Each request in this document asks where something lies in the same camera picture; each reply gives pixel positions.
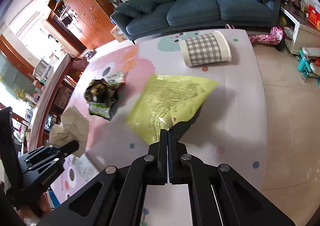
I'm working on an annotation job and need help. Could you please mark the white paper tissue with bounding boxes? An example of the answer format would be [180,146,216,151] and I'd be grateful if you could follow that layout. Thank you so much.
[49,106,89,158]

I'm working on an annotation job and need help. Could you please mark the dark green snack bag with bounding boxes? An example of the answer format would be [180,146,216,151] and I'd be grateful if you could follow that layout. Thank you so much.
[84,71,125,121]

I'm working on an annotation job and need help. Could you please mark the yellow-green plastic wrapper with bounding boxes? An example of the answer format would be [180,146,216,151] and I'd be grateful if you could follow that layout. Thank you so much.
[127,74,219,145]

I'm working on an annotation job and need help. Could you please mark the grey checkered white cushion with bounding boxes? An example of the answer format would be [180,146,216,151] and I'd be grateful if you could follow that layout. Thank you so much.
[179,31,232,67]

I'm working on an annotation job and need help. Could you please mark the wooden dining table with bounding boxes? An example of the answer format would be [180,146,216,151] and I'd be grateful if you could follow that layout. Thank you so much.
[27,54,88,151]

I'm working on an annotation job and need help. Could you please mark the cartoon monster tablecloth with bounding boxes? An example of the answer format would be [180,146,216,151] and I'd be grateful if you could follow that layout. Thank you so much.
[48,28,270,226]

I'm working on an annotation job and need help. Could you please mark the teal toy ride-on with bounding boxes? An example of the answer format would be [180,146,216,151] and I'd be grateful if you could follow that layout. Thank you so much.
[297,47,319,85]

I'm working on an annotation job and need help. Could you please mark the cardboard box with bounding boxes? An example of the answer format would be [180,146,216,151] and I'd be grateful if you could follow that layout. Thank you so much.
[111,26,127,42]

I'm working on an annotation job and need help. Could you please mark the reddish wooden cabinet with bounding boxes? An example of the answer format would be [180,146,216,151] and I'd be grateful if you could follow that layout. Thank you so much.
[46,0,115,53]

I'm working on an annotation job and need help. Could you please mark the pink patterned cloth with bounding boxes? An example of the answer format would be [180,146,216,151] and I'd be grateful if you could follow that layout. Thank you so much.
[248,27,284,46]

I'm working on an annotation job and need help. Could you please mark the white side cabinet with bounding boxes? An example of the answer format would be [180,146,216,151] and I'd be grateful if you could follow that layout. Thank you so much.
[280,2,319,55]

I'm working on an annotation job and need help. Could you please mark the dark teal throw pillow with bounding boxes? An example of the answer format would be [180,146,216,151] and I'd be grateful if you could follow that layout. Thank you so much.
[114,0,157,18]

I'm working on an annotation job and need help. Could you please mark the red gift box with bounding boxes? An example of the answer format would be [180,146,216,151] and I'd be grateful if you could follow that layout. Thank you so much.
[308,5,320,30]

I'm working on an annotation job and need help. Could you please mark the dark teal sofa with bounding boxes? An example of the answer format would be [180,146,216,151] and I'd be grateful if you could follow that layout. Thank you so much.
[111,0,280,41]

